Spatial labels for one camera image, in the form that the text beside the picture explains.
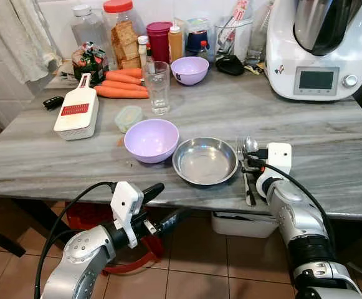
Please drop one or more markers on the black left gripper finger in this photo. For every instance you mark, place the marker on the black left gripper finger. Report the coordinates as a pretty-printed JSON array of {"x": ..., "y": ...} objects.
[
  {"x": 171, "y": 221},
  {"x": 152, "y": 192}
]

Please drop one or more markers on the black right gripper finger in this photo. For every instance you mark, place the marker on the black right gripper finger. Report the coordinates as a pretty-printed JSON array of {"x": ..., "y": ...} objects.
[
  {"x": 251, "y": 169},
  {"x": 258, "y": 152}
]

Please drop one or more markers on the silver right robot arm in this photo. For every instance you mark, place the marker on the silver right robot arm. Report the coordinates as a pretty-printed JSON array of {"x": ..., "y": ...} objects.
[{"x": 299, "y": 218}]

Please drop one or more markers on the stainless steel deep plate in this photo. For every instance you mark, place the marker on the stainless steel deep plate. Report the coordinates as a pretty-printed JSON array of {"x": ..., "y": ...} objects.
[{"x": 204, "y": 161}]

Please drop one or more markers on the large purple plastic bowl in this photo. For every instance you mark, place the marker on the large purple plastic bowl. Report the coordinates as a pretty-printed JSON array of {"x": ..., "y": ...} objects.
[{"x": 151, "y": 140}]

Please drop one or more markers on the white plastic bin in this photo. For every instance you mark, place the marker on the white plastic bin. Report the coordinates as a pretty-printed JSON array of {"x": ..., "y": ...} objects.
[{"x": 243, "y": 224}]

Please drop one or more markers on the red plastic stool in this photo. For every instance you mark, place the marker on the red plastic stool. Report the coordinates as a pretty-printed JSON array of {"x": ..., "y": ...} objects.
[{"x": 84, "y": 215}]

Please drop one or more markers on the small container with green lid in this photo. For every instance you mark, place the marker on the small container with green lid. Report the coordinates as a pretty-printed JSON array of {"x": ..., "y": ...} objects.
[{"x": 128, "y": 117}]

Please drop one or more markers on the black pouch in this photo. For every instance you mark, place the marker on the black pouch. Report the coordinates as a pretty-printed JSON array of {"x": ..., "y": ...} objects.
[{"x": 229, "y": 65}]

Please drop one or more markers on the white food processor with screen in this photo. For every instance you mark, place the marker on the white food processor with screen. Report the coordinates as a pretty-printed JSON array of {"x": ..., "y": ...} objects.
[{"x": 286, "y": 56}]

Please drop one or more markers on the orange carrot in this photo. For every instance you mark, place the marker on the orange carrot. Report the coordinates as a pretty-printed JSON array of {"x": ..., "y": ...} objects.
[
  {"x": 128, "y": 73},
  {"x": 119, "y": 93},
  {"x": 123, "y": 84}
]

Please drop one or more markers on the clear drinking glass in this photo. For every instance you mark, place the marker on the clear drinking glass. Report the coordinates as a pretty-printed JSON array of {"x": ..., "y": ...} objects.
[{"x": 157, "y": 87}]

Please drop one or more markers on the small purple plastic bowl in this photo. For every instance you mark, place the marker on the small purple plastic bowl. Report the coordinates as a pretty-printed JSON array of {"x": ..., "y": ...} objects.
[{"x": 190, "y": 70}]

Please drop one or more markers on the white grater with red blade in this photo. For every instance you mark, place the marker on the white grater with red blade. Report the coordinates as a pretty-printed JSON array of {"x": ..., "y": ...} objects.
[{"x": 76, "y": 115}]

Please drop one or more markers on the glass jar with utensils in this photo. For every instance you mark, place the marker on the glass jar with utensils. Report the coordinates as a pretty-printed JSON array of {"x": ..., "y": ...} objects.
[{"x": 237, "y": 40}]

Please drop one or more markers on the small red-capped bottle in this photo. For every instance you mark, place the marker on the small red-capped bottle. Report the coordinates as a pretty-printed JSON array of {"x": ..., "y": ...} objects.
[{"x": 203, "y": 50}]

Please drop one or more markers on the black key fob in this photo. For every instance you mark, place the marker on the black key fob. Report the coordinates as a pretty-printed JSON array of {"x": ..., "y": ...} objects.
[{"x": 53, "y": 103}]

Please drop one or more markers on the clear jar with blue contents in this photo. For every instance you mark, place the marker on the clear jar with blue contents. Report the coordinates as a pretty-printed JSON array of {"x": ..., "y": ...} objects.
[{"x": 196, "y": 31}]

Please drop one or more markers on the yellow squeeze bottle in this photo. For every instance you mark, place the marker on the yellow squeeze bottle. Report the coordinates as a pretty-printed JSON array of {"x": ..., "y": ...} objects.
[{"x": 176, "y": 43}]

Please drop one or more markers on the small white-capped sauce bottle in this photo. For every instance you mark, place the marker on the small white-capped sauce bottle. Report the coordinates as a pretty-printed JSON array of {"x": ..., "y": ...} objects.
[{"x": 143, "y": 50}]

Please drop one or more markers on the magenta plastic tumbler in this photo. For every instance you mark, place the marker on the magenta plastic tumbler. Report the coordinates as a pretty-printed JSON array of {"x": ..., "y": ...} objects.
[{"x": 159, "y": 40}]

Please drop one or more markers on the red-lidded jar of crackers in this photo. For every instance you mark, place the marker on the red-lidded jar of crackers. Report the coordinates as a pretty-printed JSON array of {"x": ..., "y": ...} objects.
[{"x": 123, "y": 37}]

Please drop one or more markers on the clear plastic bottle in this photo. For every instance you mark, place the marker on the clear plastic bottle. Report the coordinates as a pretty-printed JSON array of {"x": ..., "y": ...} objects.
[{"x": 87, "y": 28}]

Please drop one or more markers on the hanging pale cloth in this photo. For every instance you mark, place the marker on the hanging pale cloth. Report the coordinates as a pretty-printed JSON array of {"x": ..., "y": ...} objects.
[{"x": 19, "y": 37}]

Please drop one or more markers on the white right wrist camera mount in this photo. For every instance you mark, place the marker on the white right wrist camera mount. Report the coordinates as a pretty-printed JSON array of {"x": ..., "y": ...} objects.
[{"x": 279, "y": 159}]

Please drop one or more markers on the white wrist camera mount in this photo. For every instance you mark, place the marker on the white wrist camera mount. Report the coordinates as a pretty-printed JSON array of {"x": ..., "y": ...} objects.
[
  {"x": 126, "y": 202},
  {"x": 279, "y": 159}
]

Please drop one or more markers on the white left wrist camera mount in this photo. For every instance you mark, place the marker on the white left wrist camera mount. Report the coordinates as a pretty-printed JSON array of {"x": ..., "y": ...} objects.
[{"x": 126, "y": 202}]

